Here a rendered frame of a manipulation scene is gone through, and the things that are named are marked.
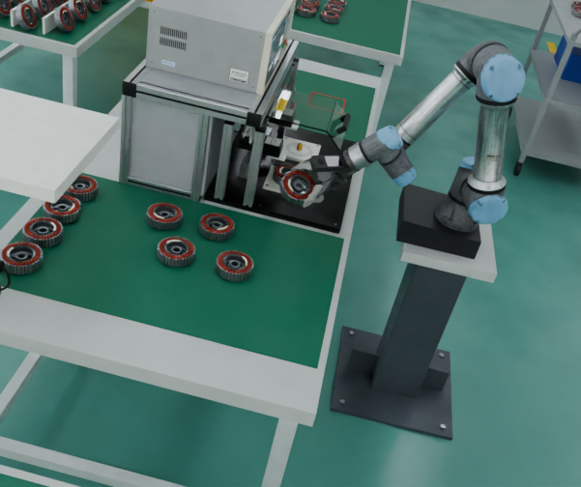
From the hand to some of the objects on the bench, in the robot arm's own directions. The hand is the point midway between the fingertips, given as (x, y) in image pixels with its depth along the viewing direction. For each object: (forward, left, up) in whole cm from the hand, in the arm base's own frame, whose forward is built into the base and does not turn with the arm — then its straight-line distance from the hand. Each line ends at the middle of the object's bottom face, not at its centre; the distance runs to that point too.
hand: (296, 187), depth 221 cm
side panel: (+42, -15, -20) cm, 49 cm away
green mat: (+31, +19, -20) cm, 42 cm away
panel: (+22, -44, -16) cm, 52 cm away
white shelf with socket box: (+71, +38, -23) cm, 83 cm away
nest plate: (-5, -52, -14) cm, 54 cm away
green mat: (+7, -107, -15) cm, 109 cm away
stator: (+38, +2, -20) cm, 43 cm away
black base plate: (-2, -40, -17) cm, 43 cm away
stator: (+15, +22, -19) cm, 33 cm away
